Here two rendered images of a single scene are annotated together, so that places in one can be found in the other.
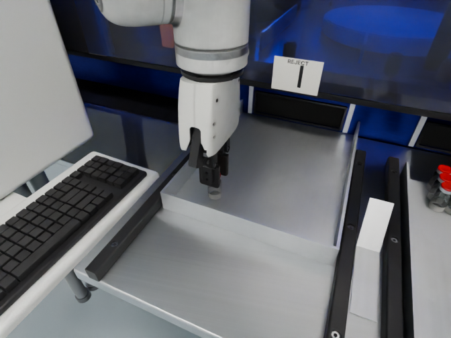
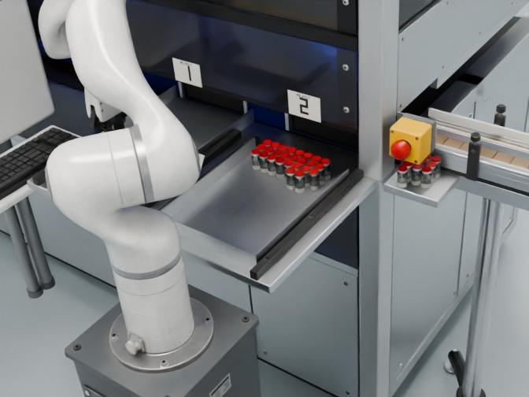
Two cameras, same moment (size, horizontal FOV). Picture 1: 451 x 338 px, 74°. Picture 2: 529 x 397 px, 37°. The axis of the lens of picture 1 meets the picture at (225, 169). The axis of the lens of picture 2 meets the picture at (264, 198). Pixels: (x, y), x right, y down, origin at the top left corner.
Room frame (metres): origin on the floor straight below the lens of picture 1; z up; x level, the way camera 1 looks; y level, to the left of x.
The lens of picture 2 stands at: (-1.15, -0.74, 1.90)
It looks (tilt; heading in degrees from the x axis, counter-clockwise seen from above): 36 degrees down; 15
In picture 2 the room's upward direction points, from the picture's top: 5 degrees counter-clockwise
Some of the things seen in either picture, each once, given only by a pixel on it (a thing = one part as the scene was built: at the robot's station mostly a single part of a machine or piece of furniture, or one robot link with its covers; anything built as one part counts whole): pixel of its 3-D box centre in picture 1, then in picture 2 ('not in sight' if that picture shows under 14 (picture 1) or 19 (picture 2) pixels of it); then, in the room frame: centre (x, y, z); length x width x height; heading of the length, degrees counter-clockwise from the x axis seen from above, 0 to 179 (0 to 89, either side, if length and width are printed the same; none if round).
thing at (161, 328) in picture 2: not in sight; (154, 296); (-0.19, -0.27, 0.95); 0.19 x 0.19 x 0.18
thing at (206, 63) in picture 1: (212, 53); not in sight; (0.36, 0.02, 1.11); 0.09 x 0.08 x 0.03; 156
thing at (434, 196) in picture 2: not in sight; (424, 179); (0.33, -0.71, 0.87); 0.14 x 0.13 x 0.02; 156
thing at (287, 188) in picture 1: (274, 159); (170, 132); (0.43, -0.09, 0.90); 0.34 x 0.26 x 0.04; 156
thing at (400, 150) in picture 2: not in sight; (401, 149); (0.26, -0.66, 1.00); 0.04 x 0.04 x 0.04; 66
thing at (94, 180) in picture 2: not in sight; (113, 202); (-0.21, -0.24, 1.16); 0.19 x 0.12 x 0.24; 117
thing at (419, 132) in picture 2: not in sight; (412, 139); (0.30, -0.68, 1.00); 0.08 x 0.07 x 0.07; 156
